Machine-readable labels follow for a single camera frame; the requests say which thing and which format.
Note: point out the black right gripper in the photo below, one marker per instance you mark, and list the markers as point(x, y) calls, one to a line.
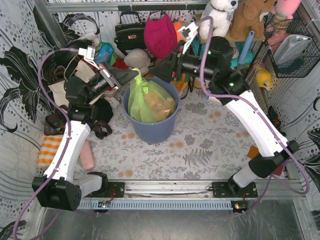
point(174, 64)

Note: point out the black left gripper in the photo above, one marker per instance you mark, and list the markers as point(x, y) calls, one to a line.
point(110, 79)

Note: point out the green trash bag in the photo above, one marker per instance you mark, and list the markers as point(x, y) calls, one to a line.
point(138, 87)

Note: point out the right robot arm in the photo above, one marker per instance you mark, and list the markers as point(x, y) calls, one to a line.
point(232, 91)

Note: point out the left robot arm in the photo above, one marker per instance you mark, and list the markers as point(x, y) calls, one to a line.
point(72, 137)

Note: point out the magenta hanging cloth bag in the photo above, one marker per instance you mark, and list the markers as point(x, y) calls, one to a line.
point(160, 36)

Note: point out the cream canvas tote bag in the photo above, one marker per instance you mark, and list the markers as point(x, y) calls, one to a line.
point(82, 71)

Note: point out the blue trash bin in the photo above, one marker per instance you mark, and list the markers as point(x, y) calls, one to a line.
point(154, 133)

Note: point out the brown patterned bag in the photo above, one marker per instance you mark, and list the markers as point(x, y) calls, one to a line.
point(55, 125)

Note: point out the red cloth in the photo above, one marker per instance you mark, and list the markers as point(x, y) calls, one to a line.
point(120, 64)

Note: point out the white fluffy plush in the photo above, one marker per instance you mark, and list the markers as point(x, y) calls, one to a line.
point(138, 58)

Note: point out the small white cloud plush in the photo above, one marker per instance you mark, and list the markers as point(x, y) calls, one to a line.
point(116, 101)

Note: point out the black cloth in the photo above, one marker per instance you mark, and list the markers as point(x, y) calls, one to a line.
point(104, 110)

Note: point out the black handbag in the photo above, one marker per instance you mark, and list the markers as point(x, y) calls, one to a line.
point(130, 36)

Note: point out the orange plush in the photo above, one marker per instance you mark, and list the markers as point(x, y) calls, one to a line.
point(177, 25)

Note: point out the white grey dog plush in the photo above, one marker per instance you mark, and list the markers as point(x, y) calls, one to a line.
point(222, 12)

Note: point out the pink foam roll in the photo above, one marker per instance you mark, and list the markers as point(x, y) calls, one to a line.
point(86, 156)

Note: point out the orange white striped cloth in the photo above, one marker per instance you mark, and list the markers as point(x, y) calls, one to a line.
point(48, 150)

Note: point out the brown teddy bear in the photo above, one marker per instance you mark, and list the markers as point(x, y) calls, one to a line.
point(247, 16)

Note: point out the yellow duck plush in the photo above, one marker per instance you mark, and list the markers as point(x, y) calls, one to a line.
point(262, 76)

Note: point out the wooden shelf rack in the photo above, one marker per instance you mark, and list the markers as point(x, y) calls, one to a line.
point(247, 67)

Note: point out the purple orange sock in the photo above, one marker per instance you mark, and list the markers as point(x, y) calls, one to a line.
point(254, 154)

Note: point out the silver pouch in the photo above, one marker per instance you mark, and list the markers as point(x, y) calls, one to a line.
point(291, 48)

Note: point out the pink plush doll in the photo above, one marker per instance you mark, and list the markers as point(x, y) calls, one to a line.
point(284, 10)

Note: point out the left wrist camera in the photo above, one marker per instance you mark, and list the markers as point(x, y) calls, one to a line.
point(89, 55)

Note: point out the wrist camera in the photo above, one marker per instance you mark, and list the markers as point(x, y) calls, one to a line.
point(188, 32)
point(89, 55)

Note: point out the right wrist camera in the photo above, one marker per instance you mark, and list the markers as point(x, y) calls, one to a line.
point(188, 32)

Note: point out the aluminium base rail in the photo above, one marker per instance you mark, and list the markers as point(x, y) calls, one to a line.
point(188, 195)

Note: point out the black wire basket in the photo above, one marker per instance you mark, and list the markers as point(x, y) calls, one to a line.
point(275, 35)

